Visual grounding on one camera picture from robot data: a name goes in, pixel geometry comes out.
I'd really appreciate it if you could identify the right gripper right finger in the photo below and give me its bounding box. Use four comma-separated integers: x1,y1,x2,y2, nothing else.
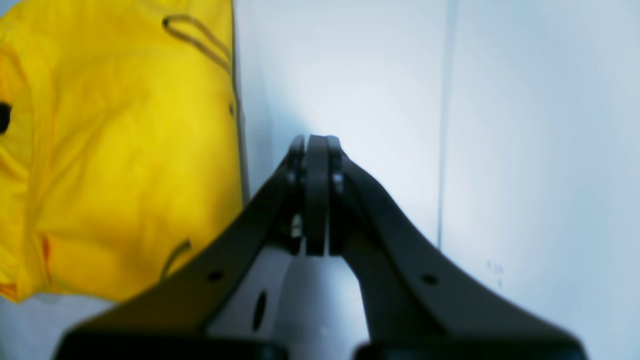
317,136,586,360

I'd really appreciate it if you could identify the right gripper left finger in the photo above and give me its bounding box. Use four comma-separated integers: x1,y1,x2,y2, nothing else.
55,135,318,360

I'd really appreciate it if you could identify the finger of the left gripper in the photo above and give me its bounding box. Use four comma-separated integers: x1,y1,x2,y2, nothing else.
0,101,12,135

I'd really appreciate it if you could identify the orange yellow T-shirt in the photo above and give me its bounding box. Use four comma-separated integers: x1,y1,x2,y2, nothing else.
0,0,243,302

